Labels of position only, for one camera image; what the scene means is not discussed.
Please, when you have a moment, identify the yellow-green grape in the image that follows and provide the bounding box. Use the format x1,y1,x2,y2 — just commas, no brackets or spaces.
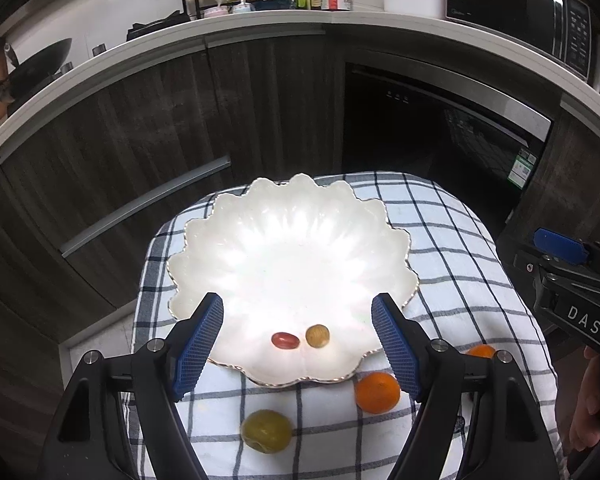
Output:
305,324,330,348

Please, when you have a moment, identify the red grape tomato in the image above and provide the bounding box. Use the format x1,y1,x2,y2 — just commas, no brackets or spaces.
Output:
271,331,301,351

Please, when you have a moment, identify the black microwave oven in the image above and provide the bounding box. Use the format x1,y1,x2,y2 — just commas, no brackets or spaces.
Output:
445,0,597,85

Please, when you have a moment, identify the black built-in dishwasher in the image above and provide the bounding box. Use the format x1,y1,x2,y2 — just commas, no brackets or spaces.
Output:
342,62,553,226

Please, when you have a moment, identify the dark wood kitchen cabinet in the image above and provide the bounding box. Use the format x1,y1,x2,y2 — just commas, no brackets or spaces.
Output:
0,22,600,411

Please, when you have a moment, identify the green plum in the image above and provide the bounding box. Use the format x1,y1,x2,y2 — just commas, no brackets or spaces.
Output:
240,409,294,454

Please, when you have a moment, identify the person's right hand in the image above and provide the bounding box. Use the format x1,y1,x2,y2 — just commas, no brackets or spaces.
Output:
569,346,600,453

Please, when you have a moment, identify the silver cabinet handle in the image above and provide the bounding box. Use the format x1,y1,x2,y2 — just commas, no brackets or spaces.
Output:
60,155,231,259

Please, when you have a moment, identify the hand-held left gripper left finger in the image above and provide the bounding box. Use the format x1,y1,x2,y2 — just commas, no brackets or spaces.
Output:
42,292,226,480

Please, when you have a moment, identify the blue checked white cloth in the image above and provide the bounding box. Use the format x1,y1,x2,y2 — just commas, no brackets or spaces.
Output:
130,172,566,480

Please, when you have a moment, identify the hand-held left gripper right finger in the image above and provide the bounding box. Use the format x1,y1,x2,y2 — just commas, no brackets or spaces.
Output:
371,292,563,480

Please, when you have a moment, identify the black wok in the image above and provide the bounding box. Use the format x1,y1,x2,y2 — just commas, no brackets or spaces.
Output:
0,37,73,108

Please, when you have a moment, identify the white scalloped bowl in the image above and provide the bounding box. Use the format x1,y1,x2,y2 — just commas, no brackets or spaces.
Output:
166,173,421,388

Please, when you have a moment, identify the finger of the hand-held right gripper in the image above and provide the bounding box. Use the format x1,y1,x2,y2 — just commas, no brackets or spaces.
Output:
512,227,600,288

